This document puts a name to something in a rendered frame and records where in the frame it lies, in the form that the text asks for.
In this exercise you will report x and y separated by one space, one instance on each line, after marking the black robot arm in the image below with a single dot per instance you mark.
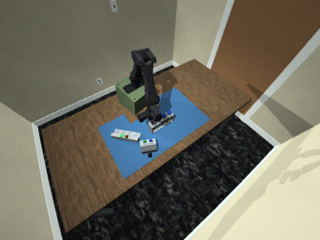
143 75

